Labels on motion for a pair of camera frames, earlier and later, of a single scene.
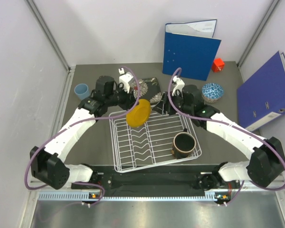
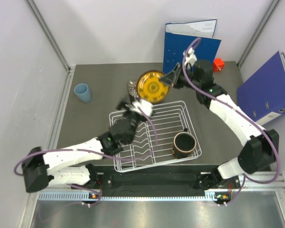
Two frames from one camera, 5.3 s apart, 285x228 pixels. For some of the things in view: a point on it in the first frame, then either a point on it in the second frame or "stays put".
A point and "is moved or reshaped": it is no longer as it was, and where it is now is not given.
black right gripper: [166, 103] to [173, 79]
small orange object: [218, 65] stays put
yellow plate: [138, 115] is moved or reshaped
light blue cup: [82, 90] stays put
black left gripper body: [120, 97] to [132, 117]
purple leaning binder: [269, 92] stays put
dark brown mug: [183, 143] stays put
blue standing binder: [191, 46] stays put
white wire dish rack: [136, 147] stays put
